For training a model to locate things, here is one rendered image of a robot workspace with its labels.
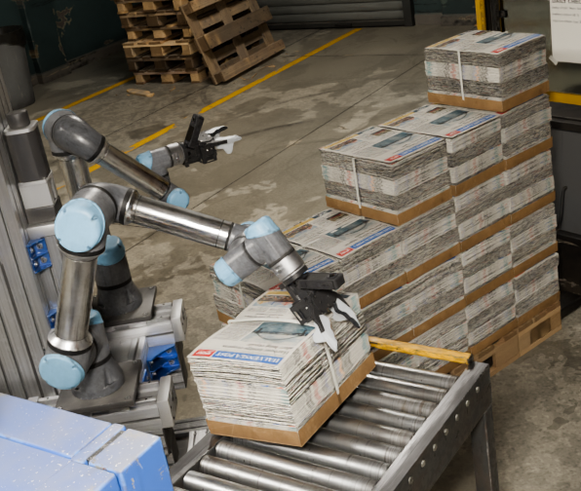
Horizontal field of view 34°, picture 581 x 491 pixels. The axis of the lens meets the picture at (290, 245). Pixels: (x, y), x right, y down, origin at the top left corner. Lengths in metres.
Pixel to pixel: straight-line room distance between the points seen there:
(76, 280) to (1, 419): 1.17
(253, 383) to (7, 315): 0.89
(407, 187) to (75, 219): 1.42
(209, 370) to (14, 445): 1.17
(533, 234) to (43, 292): 2.03
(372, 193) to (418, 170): 0.18
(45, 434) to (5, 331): 1.70
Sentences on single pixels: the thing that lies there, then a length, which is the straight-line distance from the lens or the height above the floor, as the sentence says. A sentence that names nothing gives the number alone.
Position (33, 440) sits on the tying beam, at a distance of 1.22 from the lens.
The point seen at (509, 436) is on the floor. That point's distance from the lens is 3.68.
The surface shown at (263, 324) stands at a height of 1.04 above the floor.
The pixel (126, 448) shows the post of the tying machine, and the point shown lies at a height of 1.55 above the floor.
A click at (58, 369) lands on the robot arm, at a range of 2.55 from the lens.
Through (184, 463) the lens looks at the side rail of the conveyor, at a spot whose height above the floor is 0.80.
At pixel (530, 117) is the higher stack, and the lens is 3.83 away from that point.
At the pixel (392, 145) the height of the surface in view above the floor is 1.07.
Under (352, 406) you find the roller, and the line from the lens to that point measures 2.49.
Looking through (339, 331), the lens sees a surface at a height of 1.01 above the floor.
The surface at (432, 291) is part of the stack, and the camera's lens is 3.58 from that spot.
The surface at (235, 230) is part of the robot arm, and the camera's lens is 2.43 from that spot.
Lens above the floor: 2.18
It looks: 24 degrees down
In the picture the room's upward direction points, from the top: 10 degrees counter-clockwise
